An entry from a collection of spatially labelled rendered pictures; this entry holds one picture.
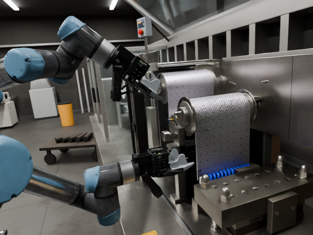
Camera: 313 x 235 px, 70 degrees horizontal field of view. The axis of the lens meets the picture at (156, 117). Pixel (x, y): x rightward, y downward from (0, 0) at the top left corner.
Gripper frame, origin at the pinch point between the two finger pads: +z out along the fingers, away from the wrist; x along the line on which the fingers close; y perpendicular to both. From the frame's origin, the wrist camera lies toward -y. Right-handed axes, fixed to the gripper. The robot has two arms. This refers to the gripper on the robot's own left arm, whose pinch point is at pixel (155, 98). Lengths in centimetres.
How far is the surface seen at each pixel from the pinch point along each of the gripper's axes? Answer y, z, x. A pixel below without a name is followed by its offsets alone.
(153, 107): 2, 27, 71
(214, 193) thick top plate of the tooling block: -15.8, 28.2, -17.0
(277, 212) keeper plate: -10, 43, -27
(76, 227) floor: -132, 51, 132
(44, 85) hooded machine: -99, -90, 768
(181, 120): -1.0, 13.7, 1.3
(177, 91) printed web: 10.1, 13.2, 18.4
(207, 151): -5.4, 26.0, -5.4
